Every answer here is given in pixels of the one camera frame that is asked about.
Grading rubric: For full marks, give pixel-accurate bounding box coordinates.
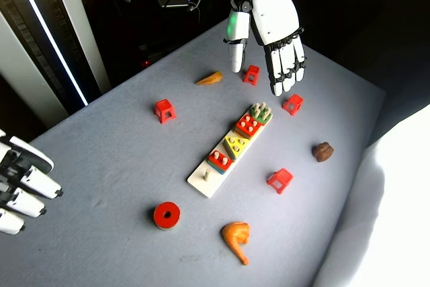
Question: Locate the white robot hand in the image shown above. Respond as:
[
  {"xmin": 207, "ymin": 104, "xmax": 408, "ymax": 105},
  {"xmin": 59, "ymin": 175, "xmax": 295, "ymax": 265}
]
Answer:
[
  {"xmin": 224, "ymin": 0, "xmax": 306, "ymax": 97},
  {"xmin": 0, "ymin": 128, "xmax": 64, "ymax": 236}
]

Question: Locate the stack of colourful toy rings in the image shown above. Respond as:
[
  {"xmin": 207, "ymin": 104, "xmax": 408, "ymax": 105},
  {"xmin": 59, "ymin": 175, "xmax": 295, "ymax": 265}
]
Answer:
[{"xmin": 153, "ymin": 201, "xmax": 181, "ymax": 231}]

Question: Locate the green-topped five-hole block stack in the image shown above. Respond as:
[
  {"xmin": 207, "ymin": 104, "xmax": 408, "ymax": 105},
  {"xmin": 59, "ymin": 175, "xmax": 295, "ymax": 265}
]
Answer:
[{"xmin": 249, "ymin": 101, "xmax": 273, "ymax": 126}]

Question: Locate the red-topped square block stack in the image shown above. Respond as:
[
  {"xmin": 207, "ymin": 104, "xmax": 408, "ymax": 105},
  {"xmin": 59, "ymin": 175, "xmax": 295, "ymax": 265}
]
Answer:
[{"xmin": 233, "ymin": 114, "xmax": 262, "ymax": 140}]

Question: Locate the yellow-topped triangle block stack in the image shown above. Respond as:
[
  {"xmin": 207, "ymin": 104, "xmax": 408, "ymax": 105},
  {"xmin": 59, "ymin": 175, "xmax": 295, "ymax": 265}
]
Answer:
[{"xmin": 223, "ymin": 134, "xmax": 251, "ymax": 163}]

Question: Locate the red-topped rectangular block stack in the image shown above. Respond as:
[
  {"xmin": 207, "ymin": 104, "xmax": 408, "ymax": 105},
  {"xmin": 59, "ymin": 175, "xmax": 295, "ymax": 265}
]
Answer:
[{"xmin": 206, "ymin": 149, "xmax": 234, "ymax": 175}]

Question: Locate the wooden shape sorter board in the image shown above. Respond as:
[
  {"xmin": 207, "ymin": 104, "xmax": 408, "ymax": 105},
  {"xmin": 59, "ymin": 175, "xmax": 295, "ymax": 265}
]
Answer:
[{"xmin": 187, "ymin": 101, "xmax": 273, "ymax": 200}]

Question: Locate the red toy stool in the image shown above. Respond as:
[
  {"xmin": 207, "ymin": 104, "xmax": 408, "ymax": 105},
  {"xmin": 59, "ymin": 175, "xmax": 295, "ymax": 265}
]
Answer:
[
  {"xmin": 242, "ymin": 65, "xmax": 261, "ymax": 85},
  {"xmin": 266, "ymin": 167, "xmax": 294, "ymax": 196},
  {"xmin": 153, "ymin": 99, "xmax": 177, "ymax": 125},
  {"xmin": 282, "ymin": 93, "xmax": 304, "ymax": 117}
]

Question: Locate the grey table cloth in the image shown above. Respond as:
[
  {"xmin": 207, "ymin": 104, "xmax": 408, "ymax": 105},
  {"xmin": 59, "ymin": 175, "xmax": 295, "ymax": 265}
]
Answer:
[{"xmin": 0, "ymin": 17, "xmax": 387, "ymax": 287}]

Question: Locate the orange toy bread wedge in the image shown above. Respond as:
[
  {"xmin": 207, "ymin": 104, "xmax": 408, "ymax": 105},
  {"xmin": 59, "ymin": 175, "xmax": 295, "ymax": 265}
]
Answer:
[{"xmin": 195, "ymin": 71, "xmax": 224, "ymax": 87}]

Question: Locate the black flat device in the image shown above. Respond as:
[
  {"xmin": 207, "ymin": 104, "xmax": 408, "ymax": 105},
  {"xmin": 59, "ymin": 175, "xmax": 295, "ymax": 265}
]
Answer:
[{"xmin": 157, "ymin": 0, "xmax": 191, "ymax": 9}]

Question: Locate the white side panel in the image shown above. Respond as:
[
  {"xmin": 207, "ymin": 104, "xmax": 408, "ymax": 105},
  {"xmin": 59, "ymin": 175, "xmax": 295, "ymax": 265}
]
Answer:
[{"xmin": 0, "ymin": 11, "xmax": 70, "ymax": 128}]

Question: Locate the brown toy food lump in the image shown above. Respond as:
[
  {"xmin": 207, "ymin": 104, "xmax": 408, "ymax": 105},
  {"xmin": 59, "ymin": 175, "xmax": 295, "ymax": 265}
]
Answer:
[{"xmin": 311, "ymin": 141, "xmax": 335, "ymax": 163}]

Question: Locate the white light strip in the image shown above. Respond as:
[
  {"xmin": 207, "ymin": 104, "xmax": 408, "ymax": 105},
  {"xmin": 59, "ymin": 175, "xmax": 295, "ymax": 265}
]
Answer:
[{"xmin": 11, "ymin": 0, "xmax": 89, "ymax": 107}]

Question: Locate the orange toy chicken drumstick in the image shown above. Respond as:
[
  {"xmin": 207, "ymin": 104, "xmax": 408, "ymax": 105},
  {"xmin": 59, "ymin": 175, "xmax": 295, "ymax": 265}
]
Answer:
[{"xmin": 220, "ymin": 221, "xmax": 251, "ymax": 266}]

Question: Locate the white backdrop cloth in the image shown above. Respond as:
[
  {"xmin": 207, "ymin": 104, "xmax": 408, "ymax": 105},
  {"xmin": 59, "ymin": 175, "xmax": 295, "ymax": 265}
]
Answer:
[{"xmin": 312, "ymin": 108, "xmax": 430, "ymax": 287}]

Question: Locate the white frame post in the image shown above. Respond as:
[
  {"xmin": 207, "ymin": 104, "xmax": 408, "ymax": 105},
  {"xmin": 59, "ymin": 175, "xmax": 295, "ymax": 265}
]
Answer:
[{"xmin": 48, "ymin": 0, "xmax": 112, "ymax": 95}]

